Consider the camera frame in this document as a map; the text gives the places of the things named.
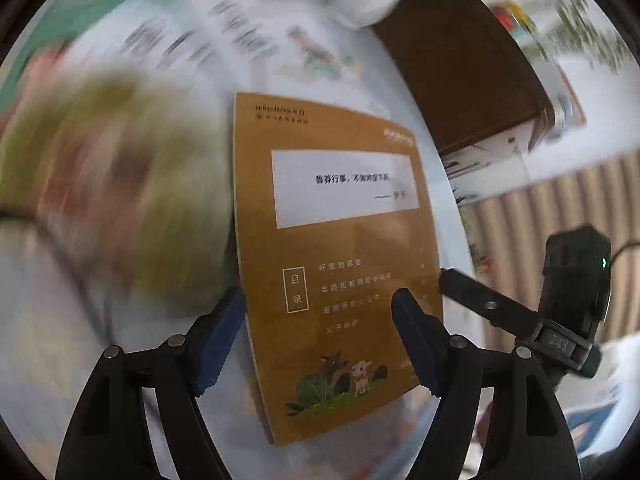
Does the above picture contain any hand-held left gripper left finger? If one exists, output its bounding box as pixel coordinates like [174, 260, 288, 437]
[55, 285, 247, 480]

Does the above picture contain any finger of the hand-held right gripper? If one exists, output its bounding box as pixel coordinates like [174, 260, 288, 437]
[439, 268, 543, 348]

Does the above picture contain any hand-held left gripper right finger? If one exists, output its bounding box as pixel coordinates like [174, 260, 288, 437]
[391, 287, 583, 480]

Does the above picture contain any brown book with white label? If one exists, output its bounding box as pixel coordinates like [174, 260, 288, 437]
[232, 91, 446, 446]

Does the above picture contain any dark green beetle cover book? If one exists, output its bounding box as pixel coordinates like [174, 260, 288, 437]
[10, 0, 166, 76]

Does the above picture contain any brown wooden cabinet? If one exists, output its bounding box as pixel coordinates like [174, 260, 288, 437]
[370, 0, 556, 156]

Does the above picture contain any green leafy plant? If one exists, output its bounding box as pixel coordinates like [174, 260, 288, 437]
[545, 0, 636, 76]

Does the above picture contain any white illustrated picture book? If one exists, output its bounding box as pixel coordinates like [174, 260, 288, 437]
[65, 0, 401, 126]

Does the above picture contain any glass jar with colourful contents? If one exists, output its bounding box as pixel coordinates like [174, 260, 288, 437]
[492, 2, 538, 46]

